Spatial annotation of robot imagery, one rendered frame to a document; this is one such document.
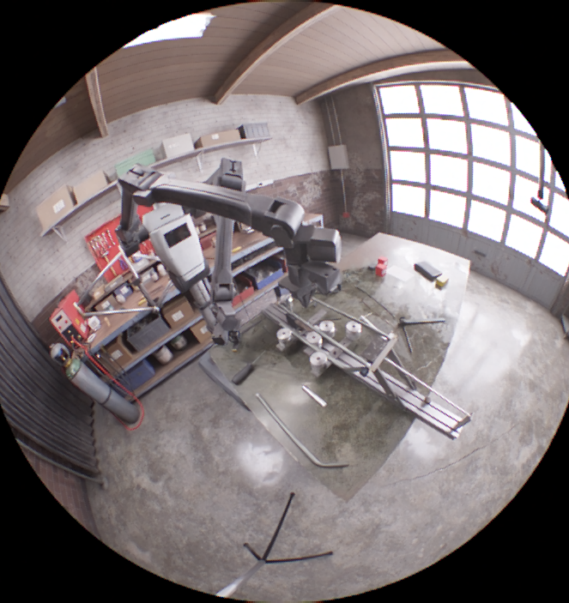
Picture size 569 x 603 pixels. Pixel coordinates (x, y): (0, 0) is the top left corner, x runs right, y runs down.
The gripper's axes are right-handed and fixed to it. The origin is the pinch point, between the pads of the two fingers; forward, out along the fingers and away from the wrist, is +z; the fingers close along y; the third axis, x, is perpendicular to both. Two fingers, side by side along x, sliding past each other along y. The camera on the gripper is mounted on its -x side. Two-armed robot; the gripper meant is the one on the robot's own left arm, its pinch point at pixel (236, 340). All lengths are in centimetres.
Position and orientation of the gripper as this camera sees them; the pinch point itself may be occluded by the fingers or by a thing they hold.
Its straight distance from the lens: 84.9
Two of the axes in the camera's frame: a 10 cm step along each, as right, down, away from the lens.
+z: 1.9, 7.7, 6.1
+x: 0.2, -6.3, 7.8
